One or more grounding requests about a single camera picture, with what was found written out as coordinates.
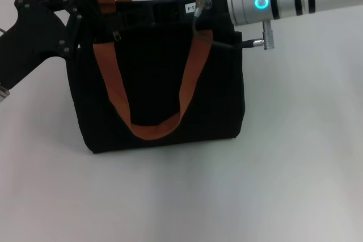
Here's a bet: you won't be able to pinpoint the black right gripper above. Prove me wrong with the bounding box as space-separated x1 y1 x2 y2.
119 0 236 31

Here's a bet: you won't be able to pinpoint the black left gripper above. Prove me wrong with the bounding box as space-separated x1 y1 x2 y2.
0 0 99 90

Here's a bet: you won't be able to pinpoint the black tote bag brown handles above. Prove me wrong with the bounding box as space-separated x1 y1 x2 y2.
65 0 246 154

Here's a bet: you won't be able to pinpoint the right gripper cable with connector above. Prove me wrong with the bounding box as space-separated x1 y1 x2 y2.
192 0 273 50

